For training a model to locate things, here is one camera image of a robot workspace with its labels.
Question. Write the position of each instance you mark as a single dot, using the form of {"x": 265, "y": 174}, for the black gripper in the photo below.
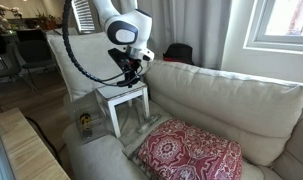
{"x": 131, "y": 68}

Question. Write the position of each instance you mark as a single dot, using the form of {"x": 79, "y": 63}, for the black remote control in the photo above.
{"x": 120, "y": 84}

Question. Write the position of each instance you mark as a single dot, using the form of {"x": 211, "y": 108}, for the large beige pillow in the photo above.
{"x": 81, "y": 60}

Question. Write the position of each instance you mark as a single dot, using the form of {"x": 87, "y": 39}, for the small white side table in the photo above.
{"x": 124, "y": 93}

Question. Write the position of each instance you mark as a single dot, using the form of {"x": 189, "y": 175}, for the clear plastic bottle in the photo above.
{"x": 150, "y": 122}

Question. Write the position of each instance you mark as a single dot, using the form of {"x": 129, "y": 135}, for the clear plastic box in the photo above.
{"x": 91, "y": 110}

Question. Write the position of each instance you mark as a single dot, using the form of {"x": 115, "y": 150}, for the black hat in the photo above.
{"x": 179, "y": 53}

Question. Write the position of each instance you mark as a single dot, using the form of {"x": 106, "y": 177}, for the yellow black power tool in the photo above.
{"x": 85, "y": 125}

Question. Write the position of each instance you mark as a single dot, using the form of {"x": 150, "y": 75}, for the light grey curtain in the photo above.
{"x": 191, "y": 30}

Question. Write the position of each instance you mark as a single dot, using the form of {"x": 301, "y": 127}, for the beige sofa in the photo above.
{"x": 231, "y": 100}

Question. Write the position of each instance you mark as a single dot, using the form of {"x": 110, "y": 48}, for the potted plant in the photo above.
{"x": 46, "y": 21}

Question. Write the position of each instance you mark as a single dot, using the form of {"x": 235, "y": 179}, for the light wooden table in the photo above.
{"x": 27, "y": 146}

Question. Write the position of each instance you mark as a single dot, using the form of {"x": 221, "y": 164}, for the white skeleton model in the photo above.
{"x": 4, "y": 11}

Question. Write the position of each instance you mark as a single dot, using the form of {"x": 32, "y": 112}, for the white framed window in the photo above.
{"x": 284, "y": 20}

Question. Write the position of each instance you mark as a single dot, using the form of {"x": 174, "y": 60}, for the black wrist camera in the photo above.
{"x": 117, "y": 56}

